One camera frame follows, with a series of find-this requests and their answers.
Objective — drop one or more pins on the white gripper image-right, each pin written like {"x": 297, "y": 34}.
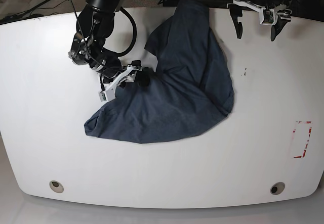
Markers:
{"x": 280, "y": 12}

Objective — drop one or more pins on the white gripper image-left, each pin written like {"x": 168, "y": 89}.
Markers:
{"x": 124, "y": 75}

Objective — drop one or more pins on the dark blue T-shirt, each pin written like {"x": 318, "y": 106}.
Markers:
{"x": 190, "y": 91}

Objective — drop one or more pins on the red tape rectangle marking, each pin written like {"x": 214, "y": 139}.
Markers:
{"x": 300, "y": 139}

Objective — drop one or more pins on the black tripod on floor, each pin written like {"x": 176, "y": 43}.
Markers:
{"x": 20, "y": 15}

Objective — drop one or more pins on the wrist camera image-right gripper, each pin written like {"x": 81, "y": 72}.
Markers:
{"x": 266, "y": 17}

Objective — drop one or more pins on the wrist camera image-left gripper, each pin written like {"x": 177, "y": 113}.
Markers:
{"x": 107, "y": 95}

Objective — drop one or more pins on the left table cable grommet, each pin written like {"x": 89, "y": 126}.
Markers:
{"x": 56, "y": 187}

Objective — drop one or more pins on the table cable grommet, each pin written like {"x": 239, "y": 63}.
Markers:
{"x": 277, "y": 188}
{"x": 56, "y": 187}

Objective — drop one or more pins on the right table cable grommet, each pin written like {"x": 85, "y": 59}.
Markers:
{"x": 277, "y": 188}

